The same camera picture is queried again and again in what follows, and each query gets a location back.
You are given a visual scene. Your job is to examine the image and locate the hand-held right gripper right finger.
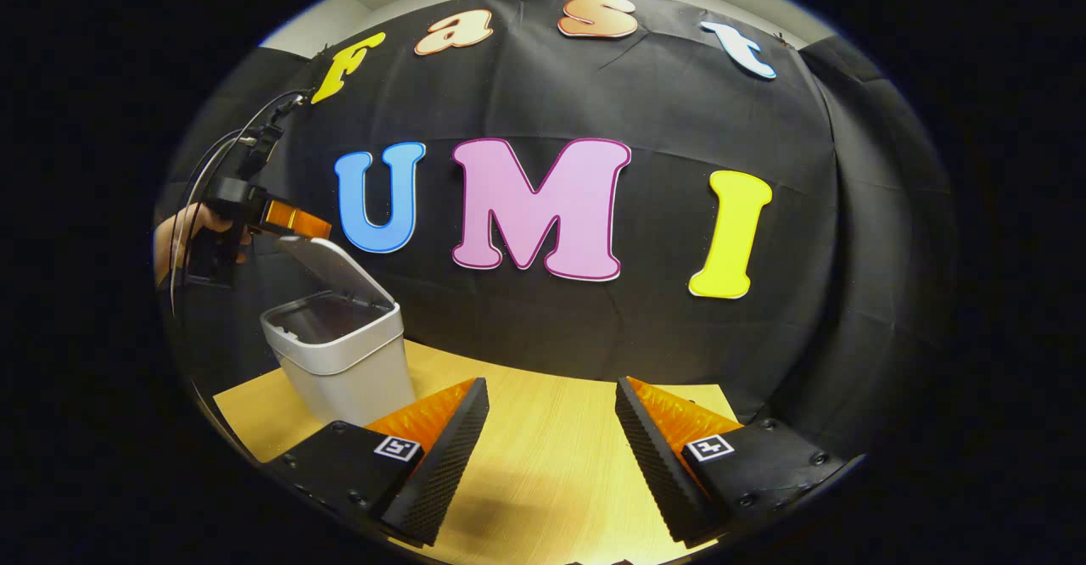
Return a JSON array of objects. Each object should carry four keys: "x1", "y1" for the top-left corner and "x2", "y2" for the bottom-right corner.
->
[{"x1": 614, "y1": 376, "x2": 849, "y2": 549}]

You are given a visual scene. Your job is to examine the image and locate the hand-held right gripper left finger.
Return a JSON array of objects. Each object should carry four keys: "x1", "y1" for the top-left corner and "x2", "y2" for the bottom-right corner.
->
[{"x1": 270, "y1": 377, "x2": 491, "y2": 549}]

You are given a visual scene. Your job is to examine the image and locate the white desktop garbage bin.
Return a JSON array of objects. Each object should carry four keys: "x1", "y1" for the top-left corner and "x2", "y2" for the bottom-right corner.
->
[{"x1": 260, "y1": 236, "x2": 417, "y2": 428}]

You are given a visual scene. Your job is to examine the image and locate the wooden desktop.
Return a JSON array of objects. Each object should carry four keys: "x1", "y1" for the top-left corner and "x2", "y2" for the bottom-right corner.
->
[{"x1": 212, "y1": 340, "x2": 739, "y2": 565}]

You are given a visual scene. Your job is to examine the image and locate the black backdrop cloth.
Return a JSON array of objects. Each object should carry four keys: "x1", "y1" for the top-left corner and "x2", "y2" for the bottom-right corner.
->
[{"x1": 157, "y1": 0, "x2": 960, "y2": 464}]

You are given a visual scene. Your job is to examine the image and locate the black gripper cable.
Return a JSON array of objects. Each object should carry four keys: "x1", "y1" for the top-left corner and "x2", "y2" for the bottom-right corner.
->
[{"x1": 168, "y1": 90, "x2": 298, "y2": 320}]

